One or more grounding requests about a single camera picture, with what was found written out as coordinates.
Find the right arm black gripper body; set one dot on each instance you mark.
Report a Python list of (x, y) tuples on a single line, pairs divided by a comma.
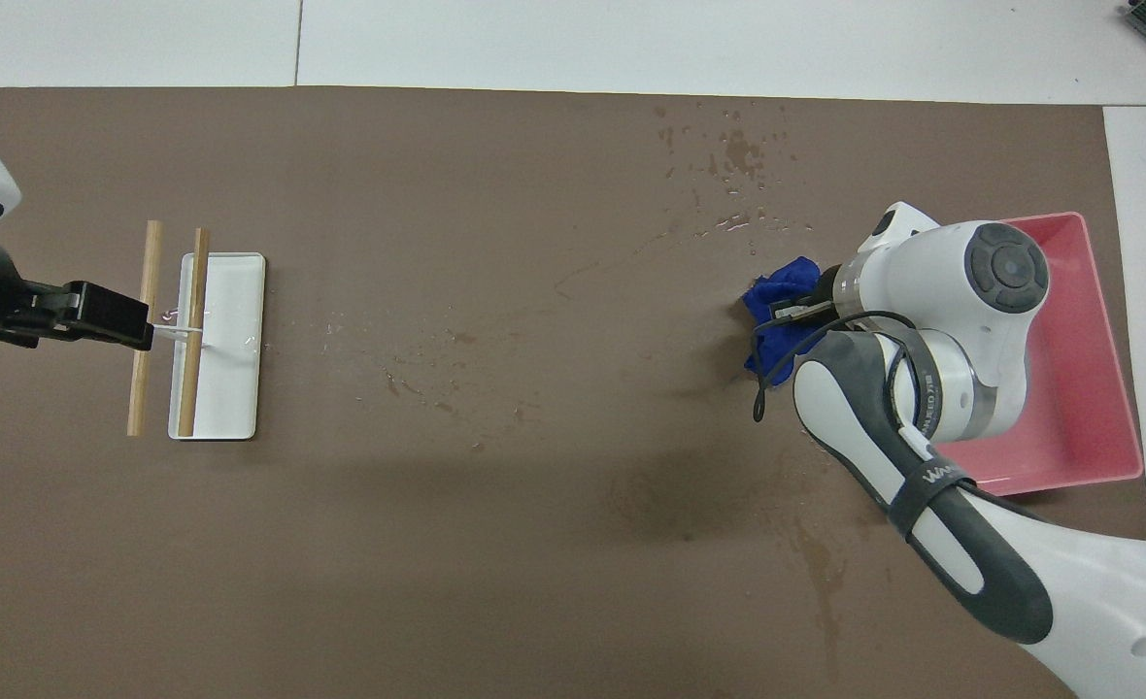
[(825, 291)]

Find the blue cloth towel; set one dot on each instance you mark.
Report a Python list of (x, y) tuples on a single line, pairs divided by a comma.
[(777, 286)]

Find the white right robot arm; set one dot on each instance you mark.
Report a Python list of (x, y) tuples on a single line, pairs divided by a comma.
[(942, 282)]

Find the white rectangular tray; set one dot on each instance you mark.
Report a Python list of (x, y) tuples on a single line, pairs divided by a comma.
[(233, 388)]

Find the brown table mat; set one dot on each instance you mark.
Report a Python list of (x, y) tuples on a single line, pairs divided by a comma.
[(534, 291)]

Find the pink plastic bin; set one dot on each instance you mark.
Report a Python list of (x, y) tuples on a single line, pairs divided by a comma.
[(1078, 388)]

